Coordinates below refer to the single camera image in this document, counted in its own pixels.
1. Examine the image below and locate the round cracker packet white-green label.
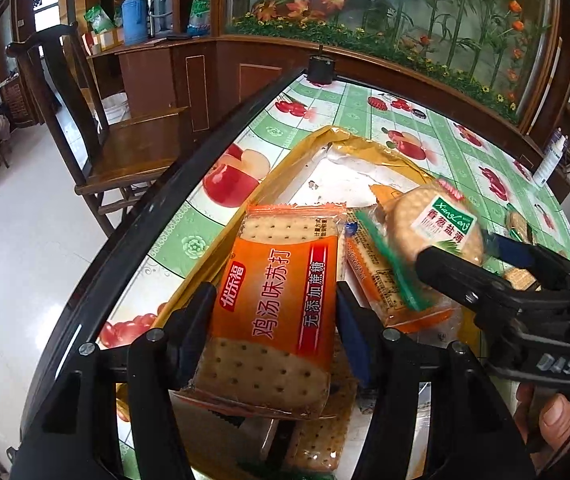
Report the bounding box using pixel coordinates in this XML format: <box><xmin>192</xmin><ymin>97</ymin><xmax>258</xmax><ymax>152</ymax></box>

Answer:
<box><xmin>375</xmin><ymin>184</ymin><xmax>487</xmax><ymax>281</ymax></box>

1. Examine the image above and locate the person's right hand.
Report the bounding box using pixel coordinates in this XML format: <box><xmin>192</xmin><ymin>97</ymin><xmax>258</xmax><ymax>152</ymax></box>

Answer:
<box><xmin>512</xmin><ymin>382</ymin><xmax>570</xmax><ymax>457</ymax></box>

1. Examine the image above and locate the cracker packet green end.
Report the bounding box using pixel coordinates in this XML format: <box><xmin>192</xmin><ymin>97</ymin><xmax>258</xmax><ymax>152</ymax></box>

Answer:
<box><xmin>345</xmin><ymin>209</ymin><xmax>458</xmax><ymax>335</ymax></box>

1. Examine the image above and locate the orange label cracker packet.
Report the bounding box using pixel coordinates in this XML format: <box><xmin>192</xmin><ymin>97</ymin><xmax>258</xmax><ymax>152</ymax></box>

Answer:
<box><xmin>185</xmin><ymin>201</ymin><xmax>349</xmax><ymax>419</ymax></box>

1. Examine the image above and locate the green bag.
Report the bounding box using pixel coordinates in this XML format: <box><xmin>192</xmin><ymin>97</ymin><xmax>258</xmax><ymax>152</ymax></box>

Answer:
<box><xmin>84</xmin><ymin>4</ymin><xmax>116</xmax><ymax>36</ymax></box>

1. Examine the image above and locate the white foam tray yellow tape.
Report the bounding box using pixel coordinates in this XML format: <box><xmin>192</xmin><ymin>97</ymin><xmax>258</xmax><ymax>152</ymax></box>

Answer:
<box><xmin>115</xmin><ymin>125</ymin><xmax>476</xmax><ymax>480</ymax></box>

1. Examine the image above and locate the blue thermos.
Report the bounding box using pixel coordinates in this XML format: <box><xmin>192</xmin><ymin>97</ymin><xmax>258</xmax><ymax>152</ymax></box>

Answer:
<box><xmin>121</xmin><ymin>0</ymin><xmax>148</xmax><ymax>46</ymax></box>

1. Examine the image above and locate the orange snack packet barcode back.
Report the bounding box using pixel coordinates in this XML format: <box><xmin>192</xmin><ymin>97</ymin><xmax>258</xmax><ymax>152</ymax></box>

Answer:
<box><xmin>282</xmin><ymin>375</ymin><xmax>358</xmax><ymax>473</ymax></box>

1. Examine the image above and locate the small black cup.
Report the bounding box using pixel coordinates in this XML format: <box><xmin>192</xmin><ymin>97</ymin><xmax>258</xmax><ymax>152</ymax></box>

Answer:
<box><xmin>307</xmin><ymin>45</ymin><xmax>337</xmax><ymax>86</ymax></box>

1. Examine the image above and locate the green label bottle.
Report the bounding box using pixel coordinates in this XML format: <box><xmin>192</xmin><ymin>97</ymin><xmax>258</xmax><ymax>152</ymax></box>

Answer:
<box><xmin>186</xmin><ymin>0</ymin><xmax>212</xmax><ymax>37</ymax></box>

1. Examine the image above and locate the wooden cabinet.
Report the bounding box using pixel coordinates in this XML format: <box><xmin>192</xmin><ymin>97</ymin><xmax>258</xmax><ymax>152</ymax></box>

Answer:
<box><xmin>85</xmin><ymin>34</ymin><xmax>570</xmax><ymax>203</ymax></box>

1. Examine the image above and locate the fruit print green tablecloth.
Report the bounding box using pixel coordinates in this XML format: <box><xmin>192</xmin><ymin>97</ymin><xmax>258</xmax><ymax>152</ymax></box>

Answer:
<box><xmin>97</xmin><ymin>76</ymin><xmax>570</xmax><ymax>480</ymax></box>

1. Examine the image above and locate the round cracker packet green wrapper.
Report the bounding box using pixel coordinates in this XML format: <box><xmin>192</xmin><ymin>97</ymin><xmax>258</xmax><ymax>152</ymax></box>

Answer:
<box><xmin>505</xmin><ymin>205</ymin><xmax>537</xmax><ymax>247</ymax></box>

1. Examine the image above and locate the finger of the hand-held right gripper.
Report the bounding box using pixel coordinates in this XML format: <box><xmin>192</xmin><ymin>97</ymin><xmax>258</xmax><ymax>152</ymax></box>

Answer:
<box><xmin>414</xmin><ymin>246</ymin><xmax>522</xmax><ymax>322</ymax></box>
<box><xmin>484</xmin><ymin>232</ymin><xmax>570</xmax><ymax>292</ymax></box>

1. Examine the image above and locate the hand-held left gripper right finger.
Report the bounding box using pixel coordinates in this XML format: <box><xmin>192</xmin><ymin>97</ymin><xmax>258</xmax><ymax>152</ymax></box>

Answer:
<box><xmin>335</xmin><ymin>280</ymin><xmax>536</xmax><ymax>480</ymax></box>

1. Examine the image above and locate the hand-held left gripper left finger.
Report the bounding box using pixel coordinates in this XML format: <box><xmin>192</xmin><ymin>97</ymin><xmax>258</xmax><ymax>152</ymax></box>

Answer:
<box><xmin>12</xmin><ymin>282</ymin><xmax>218</xmax><ymax>480</ymax></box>

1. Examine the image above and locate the artificial flower glass display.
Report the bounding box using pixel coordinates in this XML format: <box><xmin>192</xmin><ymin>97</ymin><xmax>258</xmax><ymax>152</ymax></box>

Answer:
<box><xmin>220</xmin><ymin>0</ymin><xmax>561</xmax><ymax>125</ymax></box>

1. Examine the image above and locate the white spray bottle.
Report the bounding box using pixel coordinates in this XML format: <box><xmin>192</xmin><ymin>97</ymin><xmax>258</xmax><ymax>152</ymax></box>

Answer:
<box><xmin>532</xmin><ymin>129</ymin><xmax>566</xmax><ymax>188</ymax></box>

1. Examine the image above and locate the dark wooden chair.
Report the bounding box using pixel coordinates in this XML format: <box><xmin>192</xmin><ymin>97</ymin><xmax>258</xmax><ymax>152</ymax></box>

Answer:
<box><xmin>5</xmin><ymin>22</ymin><xmax>201</xmax><ymax>238</ymax></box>

